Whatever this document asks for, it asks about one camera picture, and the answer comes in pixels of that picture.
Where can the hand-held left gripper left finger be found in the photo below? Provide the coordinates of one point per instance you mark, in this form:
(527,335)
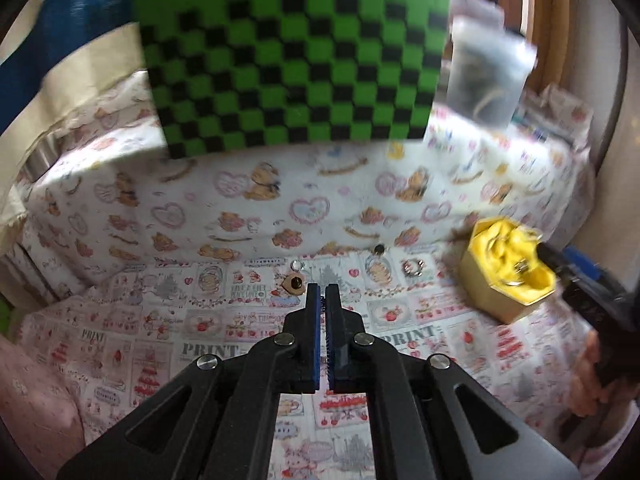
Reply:
(312,345)

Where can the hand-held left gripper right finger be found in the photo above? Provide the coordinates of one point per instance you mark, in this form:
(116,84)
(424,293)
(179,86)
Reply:
(332,345)

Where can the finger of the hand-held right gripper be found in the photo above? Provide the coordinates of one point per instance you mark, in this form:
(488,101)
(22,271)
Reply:
(551,255)
(582,261)

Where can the cluster of metal trinkets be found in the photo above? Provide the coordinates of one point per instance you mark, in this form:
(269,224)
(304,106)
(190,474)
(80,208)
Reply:
(520,267)

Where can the brown heart pendant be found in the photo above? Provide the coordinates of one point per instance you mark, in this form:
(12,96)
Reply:
(294,284)

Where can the yellow octagonal box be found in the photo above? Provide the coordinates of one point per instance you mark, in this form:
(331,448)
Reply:
(492,285)

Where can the person's right forearm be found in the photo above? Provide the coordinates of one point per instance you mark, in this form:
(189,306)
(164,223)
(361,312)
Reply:
(617,447)

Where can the person's right hand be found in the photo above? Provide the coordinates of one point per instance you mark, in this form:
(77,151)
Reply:
(587,375)

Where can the cake printed tablecloth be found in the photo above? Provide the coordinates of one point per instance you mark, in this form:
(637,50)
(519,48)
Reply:
(200,325)

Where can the bear printed cloth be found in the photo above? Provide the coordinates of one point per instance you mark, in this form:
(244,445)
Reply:
(200,200)

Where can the clear plastic lidded jar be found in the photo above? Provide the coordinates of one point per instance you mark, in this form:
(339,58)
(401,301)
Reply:
(487,75)

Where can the white foam wrap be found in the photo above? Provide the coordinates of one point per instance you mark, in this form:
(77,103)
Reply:
(475,2)

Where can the pink cloth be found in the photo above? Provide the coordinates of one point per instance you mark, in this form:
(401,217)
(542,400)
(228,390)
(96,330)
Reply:
(35,400)

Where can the green checkered tissue box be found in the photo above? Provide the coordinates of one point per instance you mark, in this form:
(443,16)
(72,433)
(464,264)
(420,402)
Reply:
(290,60)

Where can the striped curtain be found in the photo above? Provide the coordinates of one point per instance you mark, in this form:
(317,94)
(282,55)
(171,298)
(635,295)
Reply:
(60,60)

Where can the wooden window frame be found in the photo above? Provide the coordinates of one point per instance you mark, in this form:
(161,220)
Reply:
(542,25)

